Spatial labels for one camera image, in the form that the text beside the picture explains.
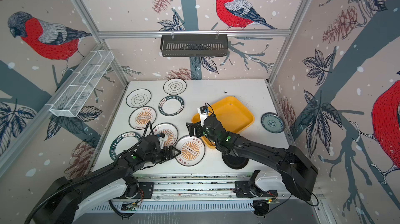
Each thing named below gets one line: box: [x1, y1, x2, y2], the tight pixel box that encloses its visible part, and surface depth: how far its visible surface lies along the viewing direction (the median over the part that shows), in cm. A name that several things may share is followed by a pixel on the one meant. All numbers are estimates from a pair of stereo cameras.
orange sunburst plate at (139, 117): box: [128, 106, 157, 130], surface depth 103 cm
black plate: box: [221, 154, 249, 170], surface depth 83 cm
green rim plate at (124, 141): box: [109, 131, 143, 161], surface depth 92 cm
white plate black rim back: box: [163, 78, 187, 96], surface depth 120 cm
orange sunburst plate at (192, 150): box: [175, 134, 206, 167], surface depth 87 cm
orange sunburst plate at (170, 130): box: [153, 122, 179, 147], surface depth 96 cm
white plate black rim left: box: [126, 88, 152, 108], surface depth 113 cm
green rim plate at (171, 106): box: [158, 95, 185, 117], surface depth 109 cm
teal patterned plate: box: [260, 112, 285, 134], surface depth 100 cm
